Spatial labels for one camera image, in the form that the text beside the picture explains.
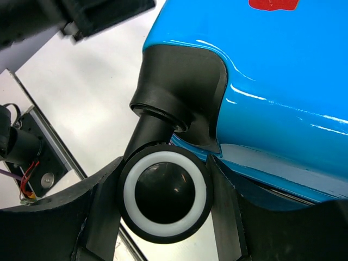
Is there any blue hard-shell suitcase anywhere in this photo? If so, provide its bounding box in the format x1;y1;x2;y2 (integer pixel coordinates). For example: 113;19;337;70
117;0;348;244

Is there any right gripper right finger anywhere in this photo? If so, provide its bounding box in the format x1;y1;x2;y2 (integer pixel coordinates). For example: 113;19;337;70
207;156;347;260

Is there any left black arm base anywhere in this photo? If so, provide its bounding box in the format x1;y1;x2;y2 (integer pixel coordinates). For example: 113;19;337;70
1;103;71;204

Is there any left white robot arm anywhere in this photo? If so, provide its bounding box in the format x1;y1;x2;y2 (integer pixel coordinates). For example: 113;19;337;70
1;0;156;49

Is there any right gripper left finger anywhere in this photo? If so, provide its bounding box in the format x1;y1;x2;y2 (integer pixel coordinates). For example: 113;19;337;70
1;157;123;260

